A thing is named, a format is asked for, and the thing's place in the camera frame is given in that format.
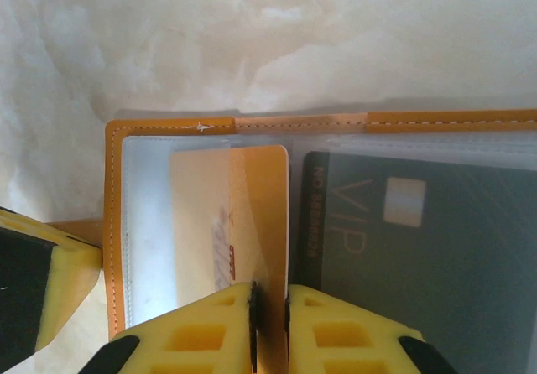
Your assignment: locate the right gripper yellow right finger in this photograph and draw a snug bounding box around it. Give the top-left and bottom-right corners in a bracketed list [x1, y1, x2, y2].
[284, 283, 459, 374]

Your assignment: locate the gold card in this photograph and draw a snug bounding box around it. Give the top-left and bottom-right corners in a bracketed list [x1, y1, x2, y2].
[169, 144, 291, 374]

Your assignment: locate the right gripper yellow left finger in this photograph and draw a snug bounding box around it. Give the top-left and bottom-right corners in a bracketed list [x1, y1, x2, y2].
[95, 280, 258, 374]

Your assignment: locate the orange leather card holder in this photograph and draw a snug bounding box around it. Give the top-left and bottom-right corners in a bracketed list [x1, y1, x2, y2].
[49, 109, 537, 374]

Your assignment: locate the dark VIP card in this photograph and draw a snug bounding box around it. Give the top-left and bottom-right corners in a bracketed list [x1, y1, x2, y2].
[292, 150, 537, 374]

